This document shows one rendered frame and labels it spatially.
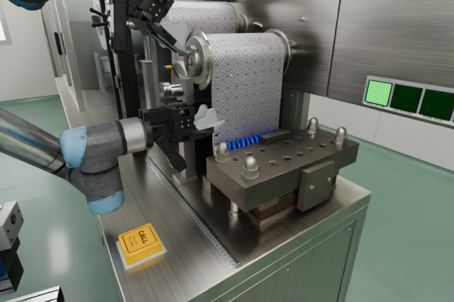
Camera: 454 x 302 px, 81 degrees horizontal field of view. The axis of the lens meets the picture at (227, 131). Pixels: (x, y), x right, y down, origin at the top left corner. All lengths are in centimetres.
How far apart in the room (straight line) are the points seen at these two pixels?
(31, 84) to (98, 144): 567
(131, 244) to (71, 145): 23
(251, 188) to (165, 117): 24
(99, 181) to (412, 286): 175
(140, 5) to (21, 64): 560
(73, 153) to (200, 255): 31
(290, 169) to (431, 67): 35
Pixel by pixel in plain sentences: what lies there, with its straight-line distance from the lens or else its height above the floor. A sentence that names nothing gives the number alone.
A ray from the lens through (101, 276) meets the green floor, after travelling 186.
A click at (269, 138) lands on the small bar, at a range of 73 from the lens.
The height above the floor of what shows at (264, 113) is 110.
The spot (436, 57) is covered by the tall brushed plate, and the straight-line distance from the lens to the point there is 68.
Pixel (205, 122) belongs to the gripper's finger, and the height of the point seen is 111.
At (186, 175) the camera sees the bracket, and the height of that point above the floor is 92.
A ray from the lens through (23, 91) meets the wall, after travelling 624.
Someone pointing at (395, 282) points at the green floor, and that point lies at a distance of 194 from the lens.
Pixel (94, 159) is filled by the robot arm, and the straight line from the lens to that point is 57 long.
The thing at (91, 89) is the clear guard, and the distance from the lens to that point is 163.
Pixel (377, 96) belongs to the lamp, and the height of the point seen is 118.
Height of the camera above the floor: 133
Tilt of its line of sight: 22 degrees down
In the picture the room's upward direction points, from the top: straight up
